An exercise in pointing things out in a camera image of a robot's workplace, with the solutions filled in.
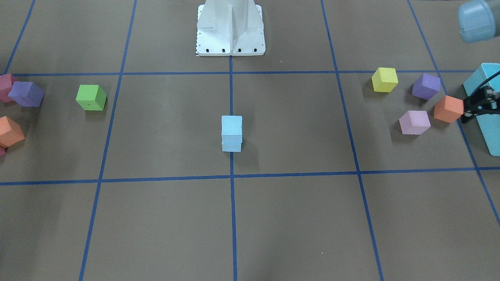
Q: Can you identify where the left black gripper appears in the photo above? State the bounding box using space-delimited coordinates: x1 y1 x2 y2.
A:
461 87 500 123

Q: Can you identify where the light blue foam block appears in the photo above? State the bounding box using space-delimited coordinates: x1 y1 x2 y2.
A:
221 142 242 153
221 116 243 143

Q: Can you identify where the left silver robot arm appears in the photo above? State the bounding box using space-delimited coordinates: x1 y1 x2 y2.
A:
458 0 499 123

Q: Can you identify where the cyan plastic tray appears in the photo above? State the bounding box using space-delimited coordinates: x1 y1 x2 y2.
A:
463 62 500 157

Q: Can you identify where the light pink foam block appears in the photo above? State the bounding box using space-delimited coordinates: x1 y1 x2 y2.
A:
398 110 431 135

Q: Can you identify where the yellow foam block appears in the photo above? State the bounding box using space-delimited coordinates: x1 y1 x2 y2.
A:
371 67 399 93

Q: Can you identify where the green foam block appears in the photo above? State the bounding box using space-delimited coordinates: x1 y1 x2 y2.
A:
75 85 107 111

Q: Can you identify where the magenta foam block near purple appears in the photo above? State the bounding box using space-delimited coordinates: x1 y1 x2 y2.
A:
0 73 18 103

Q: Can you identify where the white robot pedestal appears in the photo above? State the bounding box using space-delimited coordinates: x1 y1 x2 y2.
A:
195 0 266 57

